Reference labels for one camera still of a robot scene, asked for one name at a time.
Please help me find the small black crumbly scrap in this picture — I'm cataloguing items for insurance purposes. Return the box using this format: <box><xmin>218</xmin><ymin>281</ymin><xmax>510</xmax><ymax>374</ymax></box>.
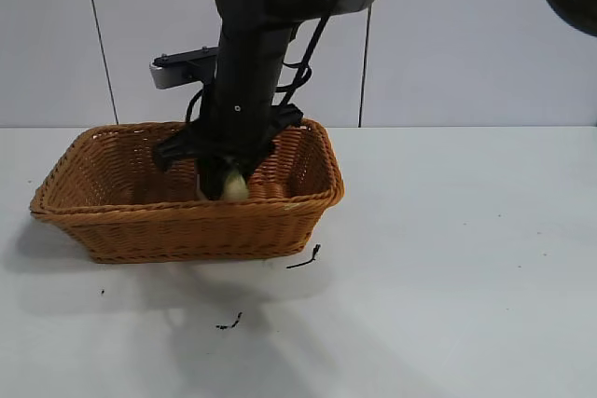
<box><xmin>215</xmin><ymin>311</ymin><xmax>244</xmax><ymax>331</ymax></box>

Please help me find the brown woven wicker basket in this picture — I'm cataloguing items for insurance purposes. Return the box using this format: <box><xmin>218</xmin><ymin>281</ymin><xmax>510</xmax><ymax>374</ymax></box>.
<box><xmin>29</xmin><ymin>117</ymin><xmax>347</xmax><ymax>265</ymax></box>

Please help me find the pale yellow egg yolk pastry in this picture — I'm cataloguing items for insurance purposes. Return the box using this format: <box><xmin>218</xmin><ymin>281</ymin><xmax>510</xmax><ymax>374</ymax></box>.
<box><xmin>222</xmin><ymin>169</ymin><xmax>250</xmax><ymax>202</ymax></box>

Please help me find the thin black wire scrap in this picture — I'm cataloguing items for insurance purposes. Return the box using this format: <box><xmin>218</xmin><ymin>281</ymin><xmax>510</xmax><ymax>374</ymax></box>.
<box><xmin>285</xmin><ymin>243</ymin><xmax>323</xmax><ymax>271</ymax></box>

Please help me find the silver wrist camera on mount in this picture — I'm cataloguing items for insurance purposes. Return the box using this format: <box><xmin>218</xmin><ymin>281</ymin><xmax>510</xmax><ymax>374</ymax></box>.
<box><xmin>149</xmin><ymin>45</ymin><xmax>221</xmax><ymax>90</ymax></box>

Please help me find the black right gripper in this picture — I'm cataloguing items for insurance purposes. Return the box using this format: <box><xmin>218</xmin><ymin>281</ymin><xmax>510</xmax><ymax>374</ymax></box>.
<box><xmin>155</xmin><ymin>48</ymin><xmax>305</xmax><ymax>202</ymax></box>

